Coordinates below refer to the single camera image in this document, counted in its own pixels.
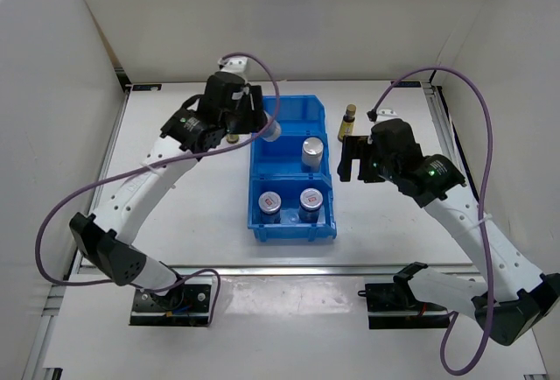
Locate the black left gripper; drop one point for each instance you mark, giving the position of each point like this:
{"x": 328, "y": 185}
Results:
{"x": 255, "y": 119}

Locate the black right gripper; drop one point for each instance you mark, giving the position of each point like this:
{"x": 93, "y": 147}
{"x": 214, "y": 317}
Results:
{"x": 354, "y": 148}

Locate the yellow oil bottle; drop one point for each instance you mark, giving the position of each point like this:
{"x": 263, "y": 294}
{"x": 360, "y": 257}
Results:
{"x": 347, "y": 123}
{"x": 232, "y": 138}

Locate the silver-lid shaker blue label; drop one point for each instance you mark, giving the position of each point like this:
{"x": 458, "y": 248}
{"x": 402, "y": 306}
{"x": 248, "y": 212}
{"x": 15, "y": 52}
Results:
{"x": 312, "y": 154}

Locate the white-lid spice jar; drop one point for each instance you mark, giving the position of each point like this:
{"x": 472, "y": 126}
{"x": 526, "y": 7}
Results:
{"x": 310, "y": 203}
{"x": 269, "y": 204}

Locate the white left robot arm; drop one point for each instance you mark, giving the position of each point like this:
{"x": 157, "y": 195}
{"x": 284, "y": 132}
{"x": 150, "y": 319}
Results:
{"x": 106, "y": 236}

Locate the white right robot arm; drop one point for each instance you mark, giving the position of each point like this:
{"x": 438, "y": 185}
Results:
{"x": 514, "y": 293}

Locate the blue bin near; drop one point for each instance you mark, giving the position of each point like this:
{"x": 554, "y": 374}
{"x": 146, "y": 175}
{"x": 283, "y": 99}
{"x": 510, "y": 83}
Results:
{"x": 287, "y": 223}

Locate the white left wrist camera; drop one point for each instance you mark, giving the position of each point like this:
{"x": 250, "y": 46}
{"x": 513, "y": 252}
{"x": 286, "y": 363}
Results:
{"x": 234, "y": 64}

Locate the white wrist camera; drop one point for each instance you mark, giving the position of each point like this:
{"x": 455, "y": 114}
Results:
{"x": 381, "y": 115}
{"x": 234, "y": 64}

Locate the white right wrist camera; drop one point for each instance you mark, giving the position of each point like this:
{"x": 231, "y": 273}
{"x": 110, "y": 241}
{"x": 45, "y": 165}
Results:
{"x": 381, "y": 115}

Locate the right side aluminium rail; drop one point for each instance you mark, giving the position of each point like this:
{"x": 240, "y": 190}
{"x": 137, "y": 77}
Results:
{"x": 434, "y": 132}

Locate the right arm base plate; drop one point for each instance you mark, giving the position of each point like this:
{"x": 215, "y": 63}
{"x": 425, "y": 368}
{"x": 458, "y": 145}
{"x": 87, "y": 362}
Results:
{"x": 387, "y": 311}

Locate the aluminium table edge rail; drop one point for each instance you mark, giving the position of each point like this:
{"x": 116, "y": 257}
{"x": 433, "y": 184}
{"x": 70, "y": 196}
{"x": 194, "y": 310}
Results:
{"x": 312, "y": 270}

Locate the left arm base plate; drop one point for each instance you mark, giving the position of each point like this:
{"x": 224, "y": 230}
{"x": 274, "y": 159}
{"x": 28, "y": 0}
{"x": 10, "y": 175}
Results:
{"x": 191, "y": 304}

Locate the left side aluminium rail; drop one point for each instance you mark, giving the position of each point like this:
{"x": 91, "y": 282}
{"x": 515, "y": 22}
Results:
{"x": 127, "y": 88}

